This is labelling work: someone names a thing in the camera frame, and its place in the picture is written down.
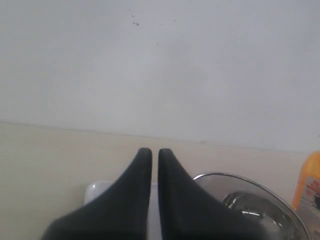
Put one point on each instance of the steel mesh strainer basket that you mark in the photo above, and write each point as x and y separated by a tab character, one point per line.
221	184

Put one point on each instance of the small stainless steel bowl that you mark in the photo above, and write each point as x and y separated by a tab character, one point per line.
276	219

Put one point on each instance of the orange pump soap bottle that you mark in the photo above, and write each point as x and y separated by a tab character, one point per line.
306	200

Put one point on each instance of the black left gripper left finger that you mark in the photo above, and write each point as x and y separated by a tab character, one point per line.
119	213

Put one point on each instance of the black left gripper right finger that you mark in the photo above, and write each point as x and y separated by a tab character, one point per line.
188	212

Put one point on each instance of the white rectangular plastic tray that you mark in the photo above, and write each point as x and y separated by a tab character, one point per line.
96	188

